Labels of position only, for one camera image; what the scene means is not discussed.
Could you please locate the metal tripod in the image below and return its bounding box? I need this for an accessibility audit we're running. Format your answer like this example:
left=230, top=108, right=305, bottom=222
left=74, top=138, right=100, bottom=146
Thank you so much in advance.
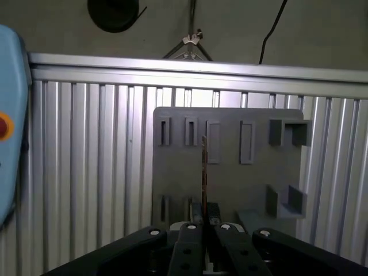
left=162, top=0, right=215, bottom=62

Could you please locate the pale blue teach pendant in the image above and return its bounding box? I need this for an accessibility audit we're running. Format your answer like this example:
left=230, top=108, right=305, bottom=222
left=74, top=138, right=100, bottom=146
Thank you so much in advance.
left=0, top=24, right=33, bottom=228

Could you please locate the thin black wall cable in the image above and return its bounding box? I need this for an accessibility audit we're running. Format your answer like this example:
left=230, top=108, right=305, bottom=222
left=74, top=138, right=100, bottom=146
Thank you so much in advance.
left=258, top=0, right=289, bottom=66

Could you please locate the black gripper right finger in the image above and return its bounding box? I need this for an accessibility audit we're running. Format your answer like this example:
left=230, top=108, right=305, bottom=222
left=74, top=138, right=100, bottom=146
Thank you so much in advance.
left=205, top=202, right=368, bottom=276

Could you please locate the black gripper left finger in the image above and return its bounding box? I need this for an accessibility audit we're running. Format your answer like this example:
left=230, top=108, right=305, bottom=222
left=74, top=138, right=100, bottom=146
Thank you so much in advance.
left=43, top=202, right=206, bottom=276

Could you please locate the round black disc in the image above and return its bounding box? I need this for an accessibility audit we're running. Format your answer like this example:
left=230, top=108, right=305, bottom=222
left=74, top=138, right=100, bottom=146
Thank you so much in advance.
left=87, top=0, right=148, bottom=33

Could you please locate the RAM memory stick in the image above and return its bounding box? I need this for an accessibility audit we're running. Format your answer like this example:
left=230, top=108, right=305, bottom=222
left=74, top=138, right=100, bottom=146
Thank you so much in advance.
left=200, top=135, right=209, bottom=225

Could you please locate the grey plastic parts rack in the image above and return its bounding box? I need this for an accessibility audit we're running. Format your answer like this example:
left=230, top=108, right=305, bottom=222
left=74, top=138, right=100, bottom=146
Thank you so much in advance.
left=151, top=106, right=314, bottom=245

